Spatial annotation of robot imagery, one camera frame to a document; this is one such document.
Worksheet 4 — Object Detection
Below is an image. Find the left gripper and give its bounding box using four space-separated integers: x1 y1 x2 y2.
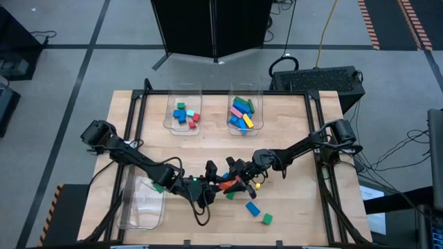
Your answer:
181 160 231 209

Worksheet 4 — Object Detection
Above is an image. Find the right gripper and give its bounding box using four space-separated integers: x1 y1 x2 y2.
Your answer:
225 156 264 201

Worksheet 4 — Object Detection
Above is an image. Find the small clear plastic bin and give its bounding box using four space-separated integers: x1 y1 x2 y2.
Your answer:
162 82 204 136
226 81 266 136

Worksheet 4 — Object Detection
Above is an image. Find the blue wedge block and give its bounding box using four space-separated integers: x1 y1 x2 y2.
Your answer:
245 201 261 217

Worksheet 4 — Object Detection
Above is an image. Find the large clear plastic bin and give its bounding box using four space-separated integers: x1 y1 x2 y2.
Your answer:
116 164 168 231

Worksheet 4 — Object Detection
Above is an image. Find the black perforated computer case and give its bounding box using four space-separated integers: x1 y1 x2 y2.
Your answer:
269 65 366 114

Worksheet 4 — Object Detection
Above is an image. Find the white paper sheet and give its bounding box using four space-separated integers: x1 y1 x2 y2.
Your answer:
359 185 387 236

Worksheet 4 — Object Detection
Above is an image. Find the black mat with hazard stripes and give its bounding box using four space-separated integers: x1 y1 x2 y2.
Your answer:
38 183 91 248
357 0 443 52

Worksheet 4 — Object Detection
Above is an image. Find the black folding partition screen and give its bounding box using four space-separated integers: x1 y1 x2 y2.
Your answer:
150 0 275 71

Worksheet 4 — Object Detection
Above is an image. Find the grey monitor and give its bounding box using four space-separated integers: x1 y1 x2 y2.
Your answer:
427 109 443 212

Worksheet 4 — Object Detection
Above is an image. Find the black equipment box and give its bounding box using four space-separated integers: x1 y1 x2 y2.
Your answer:
0 82 21 139

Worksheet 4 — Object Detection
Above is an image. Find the black equipment cart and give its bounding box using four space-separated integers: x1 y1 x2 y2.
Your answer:
0 6 44 82

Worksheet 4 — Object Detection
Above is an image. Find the black metal table frame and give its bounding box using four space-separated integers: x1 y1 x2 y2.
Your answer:
81 77 373 245

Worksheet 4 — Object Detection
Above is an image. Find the black coiled cable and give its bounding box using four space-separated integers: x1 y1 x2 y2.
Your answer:
268 0 300 79

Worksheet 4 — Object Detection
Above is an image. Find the black cable bundle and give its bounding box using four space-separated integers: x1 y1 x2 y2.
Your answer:
351 100 432 174

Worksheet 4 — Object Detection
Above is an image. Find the yellow cable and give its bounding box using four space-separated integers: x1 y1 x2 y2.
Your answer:
314 0 338 68

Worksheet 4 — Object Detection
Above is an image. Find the black floor cable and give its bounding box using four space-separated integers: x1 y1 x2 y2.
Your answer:
30 30 57 46

